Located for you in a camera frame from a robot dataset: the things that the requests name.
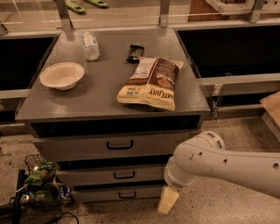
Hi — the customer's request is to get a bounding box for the black wire basket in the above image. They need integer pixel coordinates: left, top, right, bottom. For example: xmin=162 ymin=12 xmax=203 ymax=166
xmin=24 ymin=154 xmax=45 ymax=174

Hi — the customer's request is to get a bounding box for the clear plastic water bottle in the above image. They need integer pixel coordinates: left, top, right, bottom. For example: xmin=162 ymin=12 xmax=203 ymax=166
xmin=82 ymin=31 xmax=100 ymax=61

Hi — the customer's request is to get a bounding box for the green tool right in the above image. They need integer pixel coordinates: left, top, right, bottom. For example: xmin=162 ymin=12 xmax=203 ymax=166
xmin=85 ymin=0 xmax=108 ymax=9

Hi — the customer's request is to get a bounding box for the grey drawer cabinet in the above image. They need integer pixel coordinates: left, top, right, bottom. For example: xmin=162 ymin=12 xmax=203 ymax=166
xmin=16 ymin=29 xmax=210 ymax=191

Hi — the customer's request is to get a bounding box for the green tool left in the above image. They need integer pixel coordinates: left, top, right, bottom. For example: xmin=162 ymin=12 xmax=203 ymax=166
xmin=65 ymin=0 xmax=86 ymax=15

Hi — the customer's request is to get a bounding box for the black snack bar wrapper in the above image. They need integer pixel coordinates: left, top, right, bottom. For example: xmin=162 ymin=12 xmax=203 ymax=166
xmin=126 ymin=45 xmax=144 ymax=63

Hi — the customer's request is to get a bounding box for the green tool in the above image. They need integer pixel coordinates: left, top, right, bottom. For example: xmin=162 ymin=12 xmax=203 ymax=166
xmin=85 ymin=0 xmax=108 ymax=9
xmin=65 ymin=0 xmax=86 ymax=15

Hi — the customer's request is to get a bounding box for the blue soda can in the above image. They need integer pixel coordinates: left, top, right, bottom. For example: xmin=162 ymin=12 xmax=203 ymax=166
xmin=59 ymin=185 xmax=72 ymax=204

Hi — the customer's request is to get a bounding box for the grey drawer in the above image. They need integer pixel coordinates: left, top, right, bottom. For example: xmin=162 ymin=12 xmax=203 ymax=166
xmin=57 ymin=164 xmax=165 ymax=186
xmin=72 ymin=185 xmax=162 ymax=203
xmin=33 ymin=131 xmax=198 ymax=162

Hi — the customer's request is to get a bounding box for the green snack bag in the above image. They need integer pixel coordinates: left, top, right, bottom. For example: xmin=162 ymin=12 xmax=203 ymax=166
xmin=25 ymin=162 xmax=57 ymax=186

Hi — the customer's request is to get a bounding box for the brown cream chip bag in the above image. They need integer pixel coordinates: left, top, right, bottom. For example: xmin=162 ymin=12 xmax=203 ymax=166
xmin=116 ymin=57 xmax=184 ymax=111

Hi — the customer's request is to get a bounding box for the grey top drawer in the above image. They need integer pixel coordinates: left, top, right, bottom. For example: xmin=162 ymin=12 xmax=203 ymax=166
xmin=33 ymin=131 xmax=198 ymax=162

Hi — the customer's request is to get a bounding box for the grey bottom drawer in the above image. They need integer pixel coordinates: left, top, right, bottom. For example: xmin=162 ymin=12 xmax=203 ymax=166
xmin=72 ymin=185 xmax=162 ymax=203

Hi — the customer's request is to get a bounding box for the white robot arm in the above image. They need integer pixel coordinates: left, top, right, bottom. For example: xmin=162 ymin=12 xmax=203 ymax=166
xmin=157 ymin=131 xmax=280 ymax=214

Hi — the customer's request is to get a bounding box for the brown cardboard box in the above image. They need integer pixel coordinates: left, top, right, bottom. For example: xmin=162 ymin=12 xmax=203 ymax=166
xmin=260 ymin=91 xmax=280 ymax=127

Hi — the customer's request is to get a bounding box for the white paper bowl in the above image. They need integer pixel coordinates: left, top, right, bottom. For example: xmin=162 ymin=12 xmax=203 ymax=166
xmin=39 ymin=62 xmax=85 ymax=90

